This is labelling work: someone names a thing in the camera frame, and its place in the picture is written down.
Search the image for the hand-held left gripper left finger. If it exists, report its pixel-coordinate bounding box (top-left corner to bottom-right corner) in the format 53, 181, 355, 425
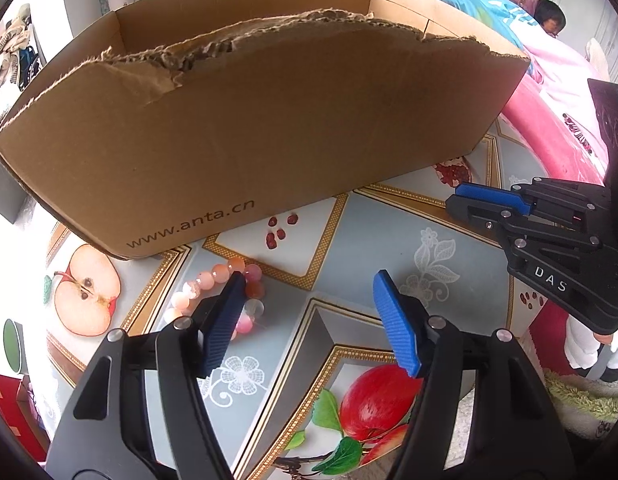
46, 271, 246, 480

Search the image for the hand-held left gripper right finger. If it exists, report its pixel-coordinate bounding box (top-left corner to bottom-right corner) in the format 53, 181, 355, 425
373, 270, 574, 480

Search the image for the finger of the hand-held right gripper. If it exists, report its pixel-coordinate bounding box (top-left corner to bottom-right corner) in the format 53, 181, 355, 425
445, 195, 512, 233
456, 182, 530, 213

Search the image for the pink bead bracelet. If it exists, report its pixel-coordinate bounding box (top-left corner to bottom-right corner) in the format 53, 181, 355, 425
171, 257, 267, 336

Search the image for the brown cardboard box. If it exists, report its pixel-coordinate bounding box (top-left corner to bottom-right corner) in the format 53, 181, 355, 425
0, 0, 532, 261

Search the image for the person's right forearm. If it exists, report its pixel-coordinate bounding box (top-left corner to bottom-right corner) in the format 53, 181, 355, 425
564, 314, 618, 383

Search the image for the fruit print tablecloth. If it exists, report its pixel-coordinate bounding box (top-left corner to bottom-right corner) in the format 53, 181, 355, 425
19, 130, 564, 480

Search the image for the pink blanket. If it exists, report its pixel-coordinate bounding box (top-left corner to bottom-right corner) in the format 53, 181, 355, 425
496, 30, 612, 191

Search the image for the beige cushion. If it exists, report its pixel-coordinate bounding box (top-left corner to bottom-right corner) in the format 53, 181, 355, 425
584, 37, 612, 81

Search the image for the green cup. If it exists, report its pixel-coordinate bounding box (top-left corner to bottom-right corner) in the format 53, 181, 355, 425
3, 317, 30, 376

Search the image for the red paper bag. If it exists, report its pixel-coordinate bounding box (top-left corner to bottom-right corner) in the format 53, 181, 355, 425
0, 371, 50, 461

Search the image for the grey cabinet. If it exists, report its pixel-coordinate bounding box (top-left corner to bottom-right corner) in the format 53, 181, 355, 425
0, 160, 30, 225

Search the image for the wheelchair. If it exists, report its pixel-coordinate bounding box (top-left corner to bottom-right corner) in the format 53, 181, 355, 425
9, 42, 44, 91

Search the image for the pile of beige bags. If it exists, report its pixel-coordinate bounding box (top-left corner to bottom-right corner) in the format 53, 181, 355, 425
0, 2, 40, 121

